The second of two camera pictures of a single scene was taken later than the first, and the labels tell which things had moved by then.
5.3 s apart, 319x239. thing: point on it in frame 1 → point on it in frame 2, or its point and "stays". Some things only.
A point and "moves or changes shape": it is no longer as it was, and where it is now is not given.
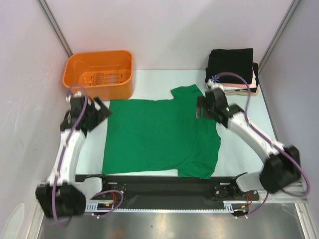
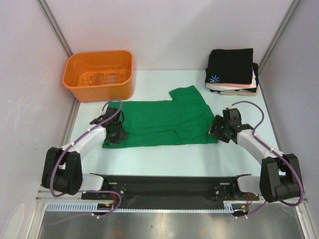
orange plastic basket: [107, 75] stays
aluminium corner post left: [47, 13] stays
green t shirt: [160, 136] moves or changes shape
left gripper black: [101, 114] → [122, 136]
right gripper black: [206, 107] → [219, 127]
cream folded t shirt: [242, 91] stays
